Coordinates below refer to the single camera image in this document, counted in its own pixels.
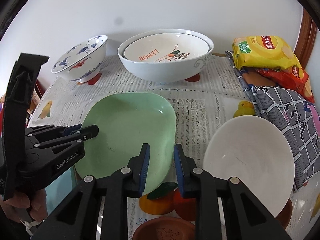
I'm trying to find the blue square plate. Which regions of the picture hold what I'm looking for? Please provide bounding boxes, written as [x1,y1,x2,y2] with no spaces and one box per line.
[45,166,77,214]

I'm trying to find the brown clay saucer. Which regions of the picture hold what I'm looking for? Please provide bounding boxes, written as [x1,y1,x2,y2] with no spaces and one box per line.
[132,217,195,240]
[276,199,293,229]

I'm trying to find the green square plate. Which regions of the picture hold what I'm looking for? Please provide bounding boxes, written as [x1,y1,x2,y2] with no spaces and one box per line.
[75,93,176,194]

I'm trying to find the white round bowl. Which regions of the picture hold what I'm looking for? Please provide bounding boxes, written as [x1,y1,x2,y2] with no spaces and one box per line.
[203,115,295,217]

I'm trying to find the person's left hand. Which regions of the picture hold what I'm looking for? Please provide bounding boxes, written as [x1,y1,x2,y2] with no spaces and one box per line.
[1,189,48,223]

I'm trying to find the blue bird patterned bowl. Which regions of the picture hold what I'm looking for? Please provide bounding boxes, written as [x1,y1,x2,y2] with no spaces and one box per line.
[51,35,108,83]

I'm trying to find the grey checked folded cloth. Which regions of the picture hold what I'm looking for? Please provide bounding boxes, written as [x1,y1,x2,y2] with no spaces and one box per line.
[225,50,319,192]

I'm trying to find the large white outer bowl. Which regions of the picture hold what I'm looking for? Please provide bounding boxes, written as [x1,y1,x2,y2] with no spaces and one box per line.
[118,29,214,83]

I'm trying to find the lace fruit print tablecloth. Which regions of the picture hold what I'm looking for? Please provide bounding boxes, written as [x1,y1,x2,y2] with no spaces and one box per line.
[29,55,319,239]

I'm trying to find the lemon print inner bowl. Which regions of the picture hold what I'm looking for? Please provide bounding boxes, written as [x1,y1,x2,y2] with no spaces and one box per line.
[124,33,209,63]

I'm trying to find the red chips bag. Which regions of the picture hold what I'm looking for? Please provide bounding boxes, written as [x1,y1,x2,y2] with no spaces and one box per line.
[255,66,315,103]

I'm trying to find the yellow chips bag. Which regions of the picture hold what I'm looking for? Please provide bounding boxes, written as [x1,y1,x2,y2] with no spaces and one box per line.
[232,35,301,70]

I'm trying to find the white strap loop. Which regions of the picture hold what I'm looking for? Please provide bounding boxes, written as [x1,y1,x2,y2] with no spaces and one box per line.
[19,217,46,235]

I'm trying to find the brown wooden door frame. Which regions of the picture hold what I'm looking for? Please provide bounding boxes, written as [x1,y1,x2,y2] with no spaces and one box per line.
[294,8,317,69]

